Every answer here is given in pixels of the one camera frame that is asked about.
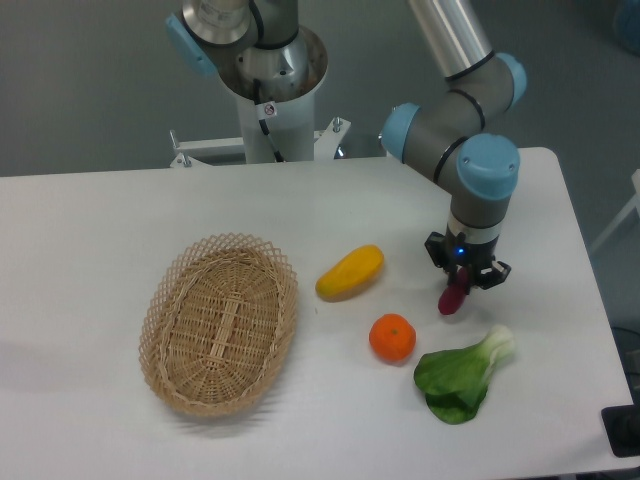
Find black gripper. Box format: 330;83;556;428
424;230;511;294

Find purple sweet potato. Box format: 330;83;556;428
438;268;469;316

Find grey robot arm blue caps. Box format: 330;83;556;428
165;1;527;290

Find orange tangerine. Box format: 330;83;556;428
369;313;417;363

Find yellow mango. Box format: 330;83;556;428
315;244;385;302

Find green bok choy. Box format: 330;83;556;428
413;325;515;425

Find black device at table edge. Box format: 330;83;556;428
601;405;639;458

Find woven wicker basket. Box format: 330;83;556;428
139;233;298;418

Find white frame at right edge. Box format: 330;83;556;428
589;169;640;251

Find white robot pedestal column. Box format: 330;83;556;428
217;27;330;164

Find black cable on pedestal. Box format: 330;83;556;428
252;79;285;164

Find white metal base frame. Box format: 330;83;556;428
168;116;396;169

